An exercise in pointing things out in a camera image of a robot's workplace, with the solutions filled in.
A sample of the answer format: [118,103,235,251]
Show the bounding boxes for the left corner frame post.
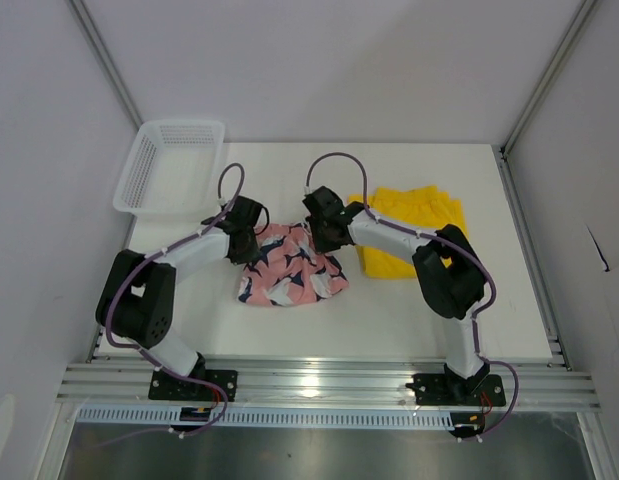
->
[66,0,144,130]

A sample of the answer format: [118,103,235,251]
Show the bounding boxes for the white tray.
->
[113,119,225,218]

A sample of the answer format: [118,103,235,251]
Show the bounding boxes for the yellow shorts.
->
[357,185,469,280]

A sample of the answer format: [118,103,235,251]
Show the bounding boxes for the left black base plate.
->
[148,369,238,402]

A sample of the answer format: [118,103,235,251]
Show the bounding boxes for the pink patterned shorts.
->
[237,222,349,307]

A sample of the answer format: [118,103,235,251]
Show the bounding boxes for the slotted cable duct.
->
[76,404,454,431]

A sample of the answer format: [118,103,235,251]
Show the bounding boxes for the aluminium mounting rail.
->
[56,357,601,412]

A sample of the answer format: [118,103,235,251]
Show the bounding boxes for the right side table rail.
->
[492,146,573,371]

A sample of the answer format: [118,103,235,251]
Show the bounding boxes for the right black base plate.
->
[405,373,507,407]

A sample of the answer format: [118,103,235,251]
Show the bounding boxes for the corner frame post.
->
[66,0,144,130]
[500,0,602,159]

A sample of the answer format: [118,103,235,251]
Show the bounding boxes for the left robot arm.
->
[95,196,268,400]

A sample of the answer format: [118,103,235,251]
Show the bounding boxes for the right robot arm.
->
[303,187,490,404]

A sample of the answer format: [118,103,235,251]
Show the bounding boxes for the right corner frame post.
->
[500,0,602,159]

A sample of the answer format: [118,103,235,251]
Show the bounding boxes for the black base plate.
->
[405,373,507,407]
[148,369,238,402]

